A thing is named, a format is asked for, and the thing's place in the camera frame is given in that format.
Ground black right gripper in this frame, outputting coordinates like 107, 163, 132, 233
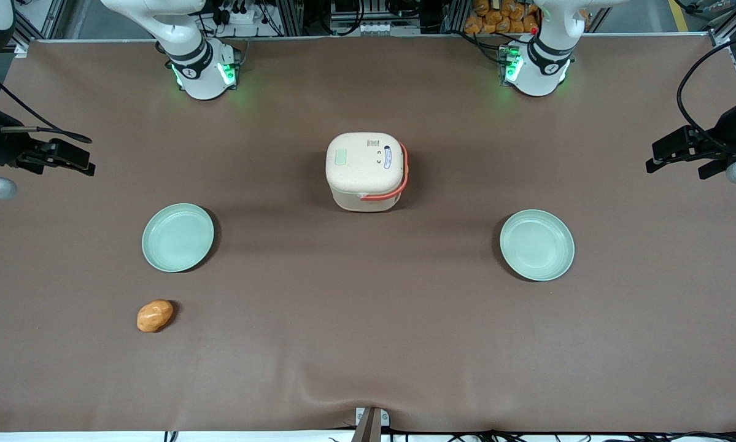
0, 112, 96, 177

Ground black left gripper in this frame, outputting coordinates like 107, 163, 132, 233
645, 92, 736, 180

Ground beige rice cooker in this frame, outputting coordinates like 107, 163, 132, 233
325, 132, 409, 213

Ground pale green round plate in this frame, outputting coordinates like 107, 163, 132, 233
141, 203, 215, 273
499, 209, 576, 282

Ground orange-brown potato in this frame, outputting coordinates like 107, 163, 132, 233
136, 299, 175, 334

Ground bag of orange breads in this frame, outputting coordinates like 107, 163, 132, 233
464, 0, 540, 36

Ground white power strip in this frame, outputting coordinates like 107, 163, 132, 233
217, 3, 264, 25

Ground brown table mat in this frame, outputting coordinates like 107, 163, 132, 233
0, 35, 736, 433

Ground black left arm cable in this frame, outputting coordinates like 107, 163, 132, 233
676, 32, 736, 154

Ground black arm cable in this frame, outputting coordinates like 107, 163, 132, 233
0, 60, 93, 144
676, 32, 736, 154

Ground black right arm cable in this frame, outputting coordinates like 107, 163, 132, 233
0, 60, 93, 144

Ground aluminium frame profile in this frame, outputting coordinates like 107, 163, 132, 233
12, 0, 68, 57
708, 0, 736, 47

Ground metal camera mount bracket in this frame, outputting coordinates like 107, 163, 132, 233
351, 406, 390, 442

